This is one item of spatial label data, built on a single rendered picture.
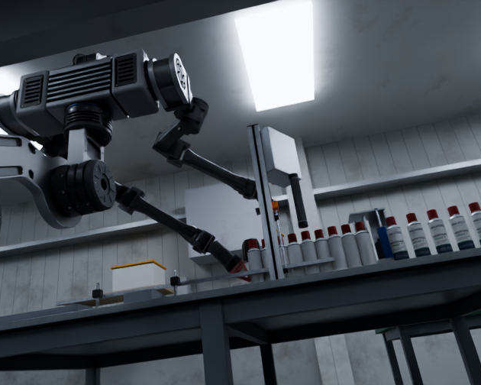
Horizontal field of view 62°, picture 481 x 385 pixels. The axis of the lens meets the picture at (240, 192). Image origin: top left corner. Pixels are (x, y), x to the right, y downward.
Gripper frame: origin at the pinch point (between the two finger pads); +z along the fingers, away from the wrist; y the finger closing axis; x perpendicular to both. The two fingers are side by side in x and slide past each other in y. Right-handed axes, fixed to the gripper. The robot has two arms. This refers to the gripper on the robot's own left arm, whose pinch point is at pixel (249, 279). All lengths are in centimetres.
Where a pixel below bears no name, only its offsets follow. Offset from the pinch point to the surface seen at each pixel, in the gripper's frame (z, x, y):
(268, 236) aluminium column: -1.3, -14.1, -18.1
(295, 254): 7.6, -17.8, -4.3
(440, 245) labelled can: 44, -54, -6
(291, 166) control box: -14.9, -42.0, -10.9
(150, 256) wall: -176, 44, 321
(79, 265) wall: -239, 114, 326
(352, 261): 24.6, -29.3, -5.1
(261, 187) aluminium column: -15.8, -26.5, -16.9
